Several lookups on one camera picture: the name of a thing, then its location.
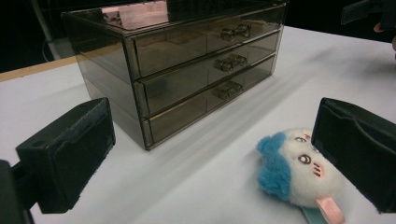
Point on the wooden table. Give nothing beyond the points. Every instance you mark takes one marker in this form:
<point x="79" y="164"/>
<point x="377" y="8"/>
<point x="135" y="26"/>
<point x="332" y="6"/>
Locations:
<point x="31" y="70"/>

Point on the smoky acrylic drawer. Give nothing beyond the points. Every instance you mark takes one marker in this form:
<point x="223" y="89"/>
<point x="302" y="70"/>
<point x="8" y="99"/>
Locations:
<point x="174" y="53"/>
<point x="177" y="90"/>
<point x="177" y="124"/>

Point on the smoky acrylic drawer cabinet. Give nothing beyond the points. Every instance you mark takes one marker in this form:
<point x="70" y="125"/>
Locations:
<point x="99" y="62"/>

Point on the white plush toy blue ears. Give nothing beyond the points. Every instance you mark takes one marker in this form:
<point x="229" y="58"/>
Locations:
<point x="299" y="180"/>

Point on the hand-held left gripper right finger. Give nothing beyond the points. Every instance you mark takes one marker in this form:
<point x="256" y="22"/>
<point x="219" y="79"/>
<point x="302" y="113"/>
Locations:
<point x="361" y="155"/>

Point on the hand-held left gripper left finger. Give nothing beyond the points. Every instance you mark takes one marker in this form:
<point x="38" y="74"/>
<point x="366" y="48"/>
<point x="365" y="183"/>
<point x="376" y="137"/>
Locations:
<point x="71" y="155"/>

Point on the white metal stand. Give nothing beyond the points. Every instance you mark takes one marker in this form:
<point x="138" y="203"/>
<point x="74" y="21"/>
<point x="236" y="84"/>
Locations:
<point x="54" y="48"/>

